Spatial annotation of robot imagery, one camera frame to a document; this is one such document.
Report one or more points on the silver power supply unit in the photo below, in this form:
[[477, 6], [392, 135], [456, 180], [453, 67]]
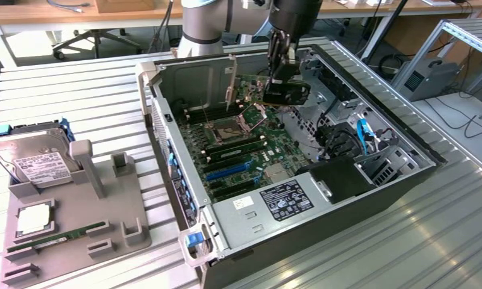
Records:
[[245, 222]]

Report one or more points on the silver hard disk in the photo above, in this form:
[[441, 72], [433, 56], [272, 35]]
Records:
[[32, 156]]

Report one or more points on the brown cardboard box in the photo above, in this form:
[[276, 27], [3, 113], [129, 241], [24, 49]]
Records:
[[125, 6]]

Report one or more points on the silver drive cage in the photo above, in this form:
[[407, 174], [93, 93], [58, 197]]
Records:
[[325, 108]]

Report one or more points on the green RAM stick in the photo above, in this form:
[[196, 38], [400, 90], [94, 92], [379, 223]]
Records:
[[233, 153], [57, 238]]

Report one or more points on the aluminium frame table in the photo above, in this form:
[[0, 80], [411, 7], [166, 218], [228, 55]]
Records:
[[467, 30]]

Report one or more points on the grey control box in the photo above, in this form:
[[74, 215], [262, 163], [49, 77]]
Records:
[[431, 78]]

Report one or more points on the green motherboard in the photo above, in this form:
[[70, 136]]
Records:
[[273, 141]]

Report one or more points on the blue expansion slot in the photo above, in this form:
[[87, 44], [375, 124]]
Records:
[[229, 172]]

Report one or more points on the wooden desk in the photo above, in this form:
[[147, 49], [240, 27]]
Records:
[[345, 12], [32, 15]]

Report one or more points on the black PC case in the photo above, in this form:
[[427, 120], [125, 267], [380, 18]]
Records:
[[305, 241]]

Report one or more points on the thin locking lever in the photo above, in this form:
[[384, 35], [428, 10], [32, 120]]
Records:
[[206, 113]]

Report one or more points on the CPU socket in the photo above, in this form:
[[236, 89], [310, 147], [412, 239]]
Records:
[[229, 131]]

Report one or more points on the grey parts rack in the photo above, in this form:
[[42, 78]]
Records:
[[77, 216]]

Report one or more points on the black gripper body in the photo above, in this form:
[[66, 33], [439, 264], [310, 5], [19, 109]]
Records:
[[293, 15]]

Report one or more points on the silver chipset heatsink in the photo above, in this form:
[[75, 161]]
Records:
[[278, 172]]

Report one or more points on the metal socket cover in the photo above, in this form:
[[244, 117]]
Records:
[[253, 117]]

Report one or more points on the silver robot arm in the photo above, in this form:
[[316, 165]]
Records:
[[201, 24]]

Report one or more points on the black pole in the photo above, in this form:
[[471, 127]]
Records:
[[385, 27]]

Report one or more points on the silver CPU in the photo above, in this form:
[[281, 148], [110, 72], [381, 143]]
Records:
[[34, 219]]

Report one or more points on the black chair base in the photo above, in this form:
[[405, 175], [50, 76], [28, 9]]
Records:
[[344, 24]]

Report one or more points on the green graphics card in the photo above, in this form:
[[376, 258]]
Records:
[[252, 87]]

